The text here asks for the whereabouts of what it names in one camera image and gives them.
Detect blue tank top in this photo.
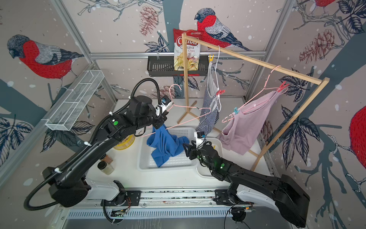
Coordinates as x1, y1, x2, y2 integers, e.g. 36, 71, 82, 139
146, 125, 189, 168

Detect striped tank top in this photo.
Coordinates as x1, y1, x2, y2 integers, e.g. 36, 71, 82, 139
196, 62, 219, 136

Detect red clothespin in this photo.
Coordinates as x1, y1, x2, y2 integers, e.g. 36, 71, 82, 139
216, 90, 226, 95
277, 81, 289, 92

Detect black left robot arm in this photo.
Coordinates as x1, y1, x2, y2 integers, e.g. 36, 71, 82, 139
23, 78, 172, 211

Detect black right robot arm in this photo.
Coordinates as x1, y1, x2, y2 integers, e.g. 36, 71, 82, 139
183, 142, 310, 228

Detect pink tank top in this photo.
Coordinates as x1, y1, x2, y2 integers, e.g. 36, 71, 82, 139
219, 91, 282, 155

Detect white perforated plastic basket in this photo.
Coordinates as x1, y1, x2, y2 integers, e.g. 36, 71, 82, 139
137, 127, 198, 172

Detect white plastic tray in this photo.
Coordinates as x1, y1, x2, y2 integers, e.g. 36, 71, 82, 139
196, 137, 223, 179

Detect yellow bowl with buns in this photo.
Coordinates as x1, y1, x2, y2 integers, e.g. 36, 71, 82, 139
113, 135, 135, 150

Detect brown bottle black cap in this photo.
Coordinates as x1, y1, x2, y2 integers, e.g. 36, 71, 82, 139
100, 154, 113, 164

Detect clear bottle black cap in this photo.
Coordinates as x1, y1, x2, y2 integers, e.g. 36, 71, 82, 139
97, 161, 114, 175

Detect cassava chips bag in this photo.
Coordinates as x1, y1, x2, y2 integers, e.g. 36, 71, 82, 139
173, 28, 204, 71

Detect red clothespin on pink top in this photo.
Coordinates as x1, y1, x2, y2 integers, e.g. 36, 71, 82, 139
277, 81, 289, 92

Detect wooden clothes rack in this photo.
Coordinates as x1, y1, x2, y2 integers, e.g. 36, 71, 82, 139
182, 33, 330, 171

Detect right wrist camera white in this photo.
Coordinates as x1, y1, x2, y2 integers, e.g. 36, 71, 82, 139
194, 131, 206, 149

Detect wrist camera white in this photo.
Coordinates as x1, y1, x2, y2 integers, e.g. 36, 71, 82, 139
161, 95, 173, 112
194, 131, 206, 149

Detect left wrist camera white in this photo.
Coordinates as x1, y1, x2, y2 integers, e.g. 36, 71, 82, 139
161, 95, 173, 112

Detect black wall basket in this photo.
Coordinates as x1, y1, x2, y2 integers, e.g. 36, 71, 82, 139
147, 56, 209, 77

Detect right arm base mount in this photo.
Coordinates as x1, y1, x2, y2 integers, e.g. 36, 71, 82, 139
213, 189, 253, 206

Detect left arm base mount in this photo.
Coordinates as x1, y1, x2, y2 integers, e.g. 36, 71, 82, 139
101, 190, 142, 207

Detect white wire mesh shelf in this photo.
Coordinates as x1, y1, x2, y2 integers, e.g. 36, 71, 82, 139
45, 70, 104, 131

